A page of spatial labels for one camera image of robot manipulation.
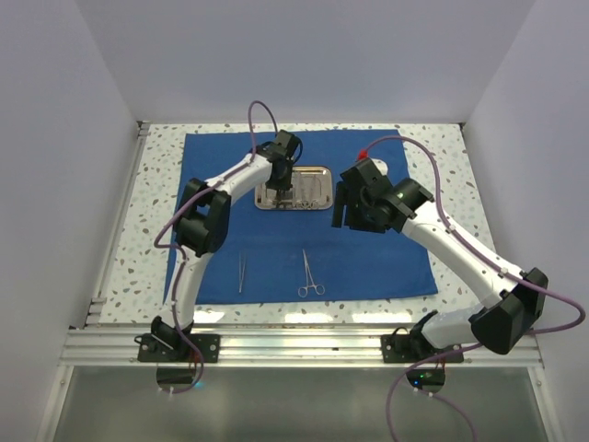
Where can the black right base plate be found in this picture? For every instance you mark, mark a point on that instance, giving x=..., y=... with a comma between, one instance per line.
x=403, y=349

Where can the blue surgical cloth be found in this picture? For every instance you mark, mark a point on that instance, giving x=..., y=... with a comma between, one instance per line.
x=352, y=265

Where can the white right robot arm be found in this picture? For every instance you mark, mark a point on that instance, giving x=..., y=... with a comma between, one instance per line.
x=510, y=299

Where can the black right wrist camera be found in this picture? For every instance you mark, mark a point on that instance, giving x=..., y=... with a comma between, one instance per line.
x=379, y=164

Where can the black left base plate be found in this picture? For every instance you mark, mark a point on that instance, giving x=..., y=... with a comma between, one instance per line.
x=153, y=351

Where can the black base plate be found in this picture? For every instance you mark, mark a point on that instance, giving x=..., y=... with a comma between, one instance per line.
x=403, y=349
x=153, y=351

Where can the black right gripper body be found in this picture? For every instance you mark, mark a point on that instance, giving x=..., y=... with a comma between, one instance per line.
x=358, y=216

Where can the stainless steel instrument tray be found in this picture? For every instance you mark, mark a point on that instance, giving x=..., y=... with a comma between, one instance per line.
x=311, y=190

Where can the steel tweezers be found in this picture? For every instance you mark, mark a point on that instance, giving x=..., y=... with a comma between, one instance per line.
x=242, y=265

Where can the aluminium rail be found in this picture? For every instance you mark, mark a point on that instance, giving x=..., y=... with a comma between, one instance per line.
x=99, y=294
x=272, y=346

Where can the aluminium front rail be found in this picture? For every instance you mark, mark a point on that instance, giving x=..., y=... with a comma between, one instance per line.
x=272, y=346

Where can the aluminium left side rail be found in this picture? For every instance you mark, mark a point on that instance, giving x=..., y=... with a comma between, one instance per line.
x=99, y=294

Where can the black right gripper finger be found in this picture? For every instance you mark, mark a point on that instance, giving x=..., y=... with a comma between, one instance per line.
x=342, y=196
x=339, y=215

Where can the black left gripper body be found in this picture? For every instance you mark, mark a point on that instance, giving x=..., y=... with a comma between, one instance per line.
x=283, y=182

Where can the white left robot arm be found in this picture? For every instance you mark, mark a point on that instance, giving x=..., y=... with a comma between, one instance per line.
x=201, y=225

